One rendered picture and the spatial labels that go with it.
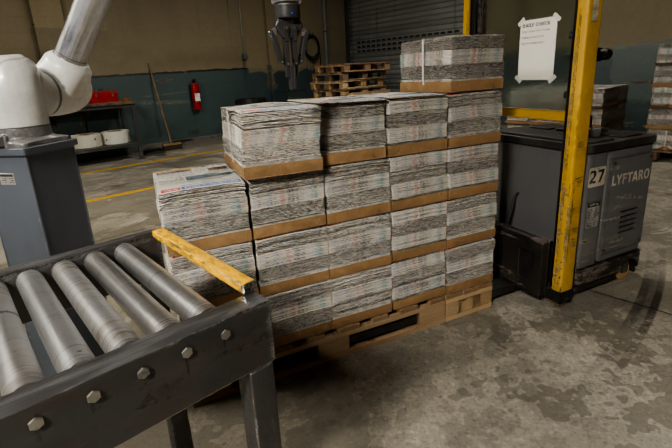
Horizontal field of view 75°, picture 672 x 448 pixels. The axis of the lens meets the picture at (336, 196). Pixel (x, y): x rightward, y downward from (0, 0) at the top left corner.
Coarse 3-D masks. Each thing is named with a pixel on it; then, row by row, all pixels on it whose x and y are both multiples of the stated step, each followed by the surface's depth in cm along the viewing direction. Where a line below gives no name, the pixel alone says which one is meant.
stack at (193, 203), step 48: (192, 192) 144; (240, 192) 151; (288, 192) 160; (336, 192) 168; (384, 192) 177; (432, 192) 188; (192, 240) 149; (288, 240) 164; (336, 240) 172; (384, 240) 182; (432, 240) 193; (192, 288) 152; (336, 288) 178; (384, 288) 188; (432, 288) 201; (336, 336) 183; (384, 336) 196
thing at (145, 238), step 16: (112, 240) 108; (128, 240) 108; (144, 240) 109; (64, 256) 100; (80, 256) 100; (112, 256) 105; (160, 256) 113; (0, 272) 93; (16, 272) 92; (48, 272) 96; (128, 272) 108; (16, 288) 93; (96, 288) 104; (16, 304) 93; (64, 304) 100
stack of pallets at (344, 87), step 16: (336, 64) 767; (352, 64) 776; (368, 64) 792; (384, 64) 822; (320, 80) 815; (336, 80) 794; (352, 80) 777; (368, 80) 850; (320, 96) 819; (336, 96) 796
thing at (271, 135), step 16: (240, 112) 142; (256, 112) 143; (272, 112) 145; (288, 112) 147; (304, 112) 150; (320, 112) 152; (240, 128) 145; (256, 128) 145; (272, 128) 147; (288, 128) 149; (304, 128) 152; (240, 144) 146; (256, 144) 147; (272, 144) 149; (288, 144) 151; (304, 144) 154; (240, 160) 149; (256, 160) 148; (272, 160) 150; (288, 160) 152
